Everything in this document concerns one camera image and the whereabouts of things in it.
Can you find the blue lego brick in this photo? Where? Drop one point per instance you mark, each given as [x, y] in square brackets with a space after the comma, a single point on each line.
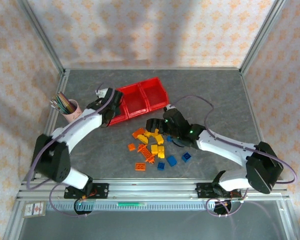
[169, 138]
[186, 156]
[161, 166]
[171, 160]

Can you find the orange lego brick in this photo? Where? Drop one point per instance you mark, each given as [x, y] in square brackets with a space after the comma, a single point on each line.
[138, 132]

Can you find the orange lego fence piece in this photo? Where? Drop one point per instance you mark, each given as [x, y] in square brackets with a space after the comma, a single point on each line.
[146, 153]

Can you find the small orange square lego plate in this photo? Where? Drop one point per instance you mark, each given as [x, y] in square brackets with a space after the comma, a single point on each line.
[131, 147]

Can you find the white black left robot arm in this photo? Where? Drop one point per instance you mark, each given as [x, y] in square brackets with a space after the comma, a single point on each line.
[82, 125]

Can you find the bundle of colored pens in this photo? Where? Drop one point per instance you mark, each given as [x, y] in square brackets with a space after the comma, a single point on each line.
[63, 103]

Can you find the printed card with red mark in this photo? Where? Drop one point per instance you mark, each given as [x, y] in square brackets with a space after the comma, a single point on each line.
[33, 209]

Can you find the aluminium table edge rail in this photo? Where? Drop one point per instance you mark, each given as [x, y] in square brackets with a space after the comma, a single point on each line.
[152, 68]
[252, 112]
[62, 87]

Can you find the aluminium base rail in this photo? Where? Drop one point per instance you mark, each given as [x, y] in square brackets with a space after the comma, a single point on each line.
[150, 188]

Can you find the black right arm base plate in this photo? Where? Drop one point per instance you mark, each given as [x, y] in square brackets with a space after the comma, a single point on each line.
[202, 191]

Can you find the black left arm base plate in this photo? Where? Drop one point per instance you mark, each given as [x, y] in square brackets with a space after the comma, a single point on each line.
[100, 191]

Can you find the aluminium frame post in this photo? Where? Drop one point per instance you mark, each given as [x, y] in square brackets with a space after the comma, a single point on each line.
[262, 37]
[42, 37]

